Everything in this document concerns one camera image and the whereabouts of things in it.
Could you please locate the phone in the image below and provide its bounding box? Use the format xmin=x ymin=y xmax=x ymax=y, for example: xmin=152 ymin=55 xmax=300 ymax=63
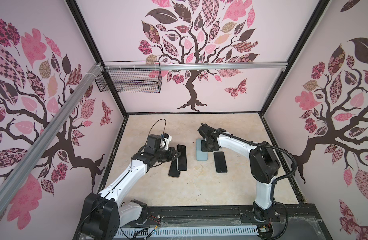
xmin=177 ymin=145 xmax=188 ymax=172
xmin=168 ymin=160 xmax=180 ymax=178

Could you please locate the light blue phone case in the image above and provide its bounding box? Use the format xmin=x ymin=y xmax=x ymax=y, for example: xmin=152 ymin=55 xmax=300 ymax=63
xmin=196 ymin=139 xmax=208 ymax=162

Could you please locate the black smartphone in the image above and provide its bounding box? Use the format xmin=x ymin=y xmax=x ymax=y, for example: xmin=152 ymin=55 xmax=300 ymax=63
xmin=214 ymin=152 xmax=228 ymax=173

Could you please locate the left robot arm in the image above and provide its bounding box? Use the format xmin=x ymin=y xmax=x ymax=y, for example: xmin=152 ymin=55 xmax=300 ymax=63
xmin=73 ymin=133 xmax=181 ymax=240

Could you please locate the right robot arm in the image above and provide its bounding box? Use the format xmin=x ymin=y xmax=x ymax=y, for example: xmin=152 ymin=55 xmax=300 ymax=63
xmin=198 ymin=124 xmax=280 ymax=222

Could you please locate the phone in pink case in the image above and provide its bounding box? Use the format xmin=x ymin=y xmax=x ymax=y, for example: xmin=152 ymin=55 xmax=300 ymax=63
xmin=168 ymin=160 xmax=180 ymax=178

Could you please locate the left thin black cable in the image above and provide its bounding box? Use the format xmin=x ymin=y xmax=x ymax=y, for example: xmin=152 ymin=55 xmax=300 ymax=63
xmin=147 ymin=118 xmax=167 ymax=139

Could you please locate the black wire basket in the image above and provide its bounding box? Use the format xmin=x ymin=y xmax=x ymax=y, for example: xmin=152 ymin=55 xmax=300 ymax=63
xmin=95 ymin=60 xmax=163 ymax=94

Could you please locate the right black corrugated cable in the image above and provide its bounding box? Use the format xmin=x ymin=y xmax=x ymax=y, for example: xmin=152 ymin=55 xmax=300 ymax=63
xmin=200 ymin=122 xmax=298 ymax=240

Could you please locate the back aluminium rail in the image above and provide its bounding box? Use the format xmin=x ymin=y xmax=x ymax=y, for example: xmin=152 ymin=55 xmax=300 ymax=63
xmin=105 ymin=62 xmax=288 ymax=71

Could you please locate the aluminium rail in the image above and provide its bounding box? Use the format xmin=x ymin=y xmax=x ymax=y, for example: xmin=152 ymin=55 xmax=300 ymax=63
xmin=0 ymin=63 xmax=102 ymax=216
xmin=105 ymin=62 xmax=288 ymax=71

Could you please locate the white slotted cable duct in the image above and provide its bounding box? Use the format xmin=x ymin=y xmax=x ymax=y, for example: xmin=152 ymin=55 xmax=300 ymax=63
xmin=114 ymin=226 xmax=259 ymax=240

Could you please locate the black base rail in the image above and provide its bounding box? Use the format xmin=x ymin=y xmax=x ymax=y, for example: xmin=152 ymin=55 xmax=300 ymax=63
xmin=119 ymin=204 xmax=332 ymax=240

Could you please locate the left aluminium rail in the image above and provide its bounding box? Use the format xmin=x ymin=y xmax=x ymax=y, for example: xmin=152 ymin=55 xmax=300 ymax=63
xmin=0 ymin=63 xmax=102 ymax=216

